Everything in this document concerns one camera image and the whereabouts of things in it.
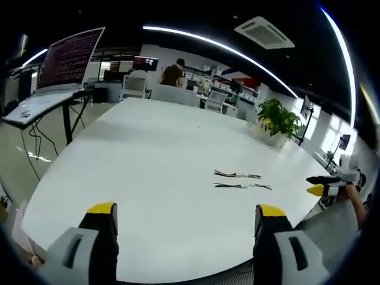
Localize person's right hand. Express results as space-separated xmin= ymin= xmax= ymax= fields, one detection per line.
xmin=343 ymin=184 xmax=362 ymax=204

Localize joined JST connector cable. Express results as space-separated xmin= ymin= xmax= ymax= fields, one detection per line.
xmin=213 ymin=169 xmax=262 ymax=180

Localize small monitor on stand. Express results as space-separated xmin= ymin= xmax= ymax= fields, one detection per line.
xmin=326 ymin=134 xmax=352 ymax=170

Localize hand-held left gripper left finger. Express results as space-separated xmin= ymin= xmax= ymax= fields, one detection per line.
xmin=38 ymin=202 xmax=120 ymax=285

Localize ceiling air conditioner vent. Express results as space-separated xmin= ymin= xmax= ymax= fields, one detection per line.
xmin=233 ymin=15 xmax=296 ymax=50

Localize open silver laptop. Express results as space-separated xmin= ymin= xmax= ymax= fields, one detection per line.
xmin=2 ymin=26 xmax=107 ymax=129

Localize white mesh office chair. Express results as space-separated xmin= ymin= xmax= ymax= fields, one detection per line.
xmin=118 ymin=73 xmax=148 ymax=101

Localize JST connector plug with wires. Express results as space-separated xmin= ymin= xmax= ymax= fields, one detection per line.
xmin=213 ymin=181 xmax=250 ymax=190

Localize long ceiling light strip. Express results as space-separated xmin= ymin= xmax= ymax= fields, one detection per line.
xmin=142 ymin=25 xmax=299 ymax=99

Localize green potted plant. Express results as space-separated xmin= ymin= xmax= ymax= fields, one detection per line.
xmin=255 ymin=97 xmax=303 ymax=148

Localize black hanging cables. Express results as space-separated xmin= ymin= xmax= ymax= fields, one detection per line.
xmin=20 ymin=100 xmax=90 ymax=182

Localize dark wall monitor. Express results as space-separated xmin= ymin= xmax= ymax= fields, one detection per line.
xmin=132 ymin=55 xmax=160 ymax=72

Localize white desk partition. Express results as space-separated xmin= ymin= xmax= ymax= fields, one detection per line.
xmin=150 ymin=84 xmax=202 ymax=107

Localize short ceiling light strip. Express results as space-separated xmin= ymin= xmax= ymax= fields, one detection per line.
xmin=21 ymin=48 xmax=49 ymax=68

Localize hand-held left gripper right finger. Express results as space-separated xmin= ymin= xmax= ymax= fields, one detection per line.
xmin=252 ymin=203 xmax=331 ymax=285

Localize black-legged side desk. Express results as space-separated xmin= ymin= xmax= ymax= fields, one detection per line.
xmin=20 ymin=88 xmax=90 ymax=147

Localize curved ceiling light strip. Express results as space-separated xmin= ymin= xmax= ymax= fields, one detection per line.
xmin=319 ymin=7 xmax=357 ymax=129

